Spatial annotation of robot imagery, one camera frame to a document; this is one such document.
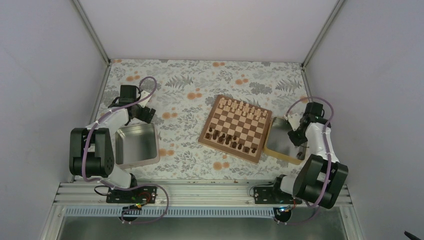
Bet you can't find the wooden chessboard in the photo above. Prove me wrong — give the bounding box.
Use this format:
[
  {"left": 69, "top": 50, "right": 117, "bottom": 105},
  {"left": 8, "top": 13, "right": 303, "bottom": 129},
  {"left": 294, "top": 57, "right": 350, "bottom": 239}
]
[{"left": 198, "top": 94, "right": 273, "bottom": 164}]

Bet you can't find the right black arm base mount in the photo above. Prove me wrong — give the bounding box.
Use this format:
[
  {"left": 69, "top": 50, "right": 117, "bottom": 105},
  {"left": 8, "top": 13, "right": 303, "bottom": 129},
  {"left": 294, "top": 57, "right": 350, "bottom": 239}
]
[{"left": 248, "top": 183, "right": 303, "bottom": 223}]

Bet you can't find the yellow tin with dark pieces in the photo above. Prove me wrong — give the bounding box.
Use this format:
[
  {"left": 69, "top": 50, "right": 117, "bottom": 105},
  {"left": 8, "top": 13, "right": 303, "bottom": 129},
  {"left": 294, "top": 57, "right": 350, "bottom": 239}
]
[{"left": 263, "top": 117, "right": 307, "bottom": 165}]

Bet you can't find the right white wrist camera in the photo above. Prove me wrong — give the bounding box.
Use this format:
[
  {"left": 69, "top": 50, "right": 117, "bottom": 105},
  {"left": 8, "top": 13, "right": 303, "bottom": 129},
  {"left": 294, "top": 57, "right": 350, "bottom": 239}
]
[{"left": 284, "top": 113, "right": 302, "bottom": 131}]

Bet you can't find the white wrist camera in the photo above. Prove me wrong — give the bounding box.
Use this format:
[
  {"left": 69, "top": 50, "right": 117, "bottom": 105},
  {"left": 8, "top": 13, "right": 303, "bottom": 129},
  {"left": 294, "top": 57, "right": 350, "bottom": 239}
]
[
  {"left": 137, "top": 90, "right": 152, "bottom": 108},
  {"left": 284, "top": 113, "right": 302, "bottom": 131}
]

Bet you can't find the empty silver metal tin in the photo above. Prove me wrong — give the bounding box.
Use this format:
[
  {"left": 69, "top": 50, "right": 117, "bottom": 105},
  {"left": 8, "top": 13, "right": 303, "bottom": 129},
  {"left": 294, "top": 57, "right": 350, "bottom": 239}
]
[{"left": 115, "top": 123, "right": 161, "bottom": 170}]

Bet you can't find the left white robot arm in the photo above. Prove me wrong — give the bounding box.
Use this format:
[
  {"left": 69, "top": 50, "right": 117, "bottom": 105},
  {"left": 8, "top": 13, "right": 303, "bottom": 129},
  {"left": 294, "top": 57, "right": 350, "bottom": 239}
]
[{"left": 69, "top": 85, "right": 155, "bottom": 203}]

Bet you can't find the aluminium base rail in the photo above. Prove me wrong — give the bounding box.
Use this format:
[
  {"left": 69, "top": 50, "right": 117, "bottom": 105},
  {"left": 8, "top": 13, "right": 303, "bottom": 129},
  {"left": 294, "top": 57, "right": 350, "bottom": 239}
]
[{"left": 52, "top": 178, "right": 352, "bottom": 220}]

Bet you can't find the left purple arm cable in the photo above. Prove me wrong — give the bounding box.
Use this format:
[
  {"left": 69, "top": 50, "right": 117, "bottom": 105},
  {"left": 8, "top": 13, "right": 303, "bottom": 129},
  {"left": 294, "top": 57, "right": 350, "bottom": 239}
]
[{"left": 81, "top": 76, "right": 170, "bottom": 226}]

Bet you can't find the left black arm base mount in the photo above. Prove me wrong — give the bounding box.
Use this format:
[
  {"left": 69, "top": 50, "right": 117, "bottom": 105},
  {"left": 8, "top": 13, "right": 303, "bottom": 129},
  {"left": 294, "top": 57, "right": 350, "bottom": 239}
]
[{"left": 105, "top": 186, "right": 157, "bottom": 215}]

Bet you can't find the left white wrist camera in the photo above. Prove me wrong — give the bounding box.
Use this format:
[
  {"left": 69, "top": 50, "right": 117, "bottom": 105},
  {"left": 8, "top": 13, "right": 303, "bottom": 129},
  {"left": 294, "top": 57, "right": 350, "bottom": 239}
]
[{"left": 137, "top": 90, "right": 152, "bottom": 108}]

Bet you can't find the floral patterned table mat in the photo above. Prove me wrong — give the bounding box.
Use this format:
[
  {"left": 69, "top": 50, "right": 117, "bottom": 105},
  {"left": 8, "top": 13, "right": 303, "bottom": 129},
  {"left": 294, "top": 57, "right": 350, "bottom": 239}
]
[{"left": 97, "top": 59, "right": 307, "bottom": 180}]

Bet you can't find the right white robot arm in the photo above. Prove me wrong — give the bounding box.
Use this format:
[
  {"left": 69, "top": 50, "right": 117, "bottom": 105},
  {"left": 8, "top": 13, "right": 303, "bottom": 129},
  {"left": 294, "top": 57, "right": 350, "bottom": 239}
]
[{"left": 270, "top": 102, "right": 349, "bottom": 209}]

